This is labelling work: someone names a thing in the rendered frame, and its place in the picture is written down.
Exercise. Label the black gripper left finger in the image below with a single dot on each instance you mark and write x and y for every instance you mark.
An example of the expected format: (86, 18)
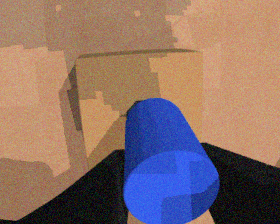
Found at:
(96, 198)

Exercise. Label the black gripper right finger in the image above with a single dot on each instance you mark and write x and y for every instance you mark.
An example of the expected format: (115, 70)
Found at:
(249, 189)

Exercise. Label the blue cylinder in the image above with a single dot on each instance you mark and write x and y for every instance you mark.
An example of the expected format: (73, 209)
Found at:
(168, 177)

